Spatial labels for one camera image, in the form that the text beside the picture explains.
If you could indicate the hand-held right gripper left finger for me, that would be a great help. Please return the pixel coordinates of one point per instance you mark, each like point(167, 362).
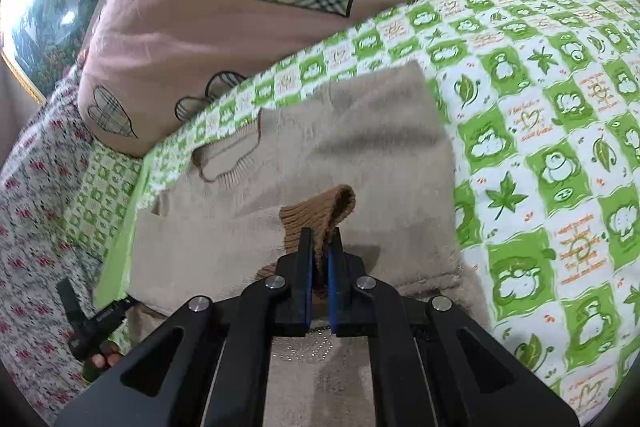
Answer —
point(306, 287)

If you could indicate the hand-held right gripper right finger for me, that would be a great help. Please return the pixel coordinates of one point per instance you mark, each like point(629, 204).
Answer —
point(334, 297)

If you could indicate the beige knit sweater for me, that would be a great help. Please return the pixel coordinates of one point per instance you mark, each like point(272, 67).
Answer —
point(350, 147)

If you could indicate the person's left hand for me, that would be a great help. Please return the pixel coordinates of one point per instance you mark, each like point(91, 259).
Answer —
point(106, 360)

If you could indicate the floral quilt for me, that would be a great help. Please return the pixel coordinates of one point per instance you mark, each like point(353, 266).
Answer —
point(35, 257)

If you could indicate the green checked pillow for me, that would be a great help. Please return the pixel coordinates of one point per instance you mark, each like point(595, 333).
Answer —
point(100, 197)

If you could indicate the green checked bed sheet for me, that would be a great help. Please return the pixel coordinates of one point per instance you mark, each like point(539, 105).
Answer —
point(525, 157)

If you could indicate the pink duvet with plaid hearts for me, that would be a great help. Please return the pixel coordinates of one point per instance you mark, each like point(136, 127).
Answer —
point(200, 32)

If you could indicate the gold framed landscape painting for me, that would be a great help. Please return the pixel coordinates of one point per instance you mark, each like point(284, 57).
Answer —
point(50, 7)

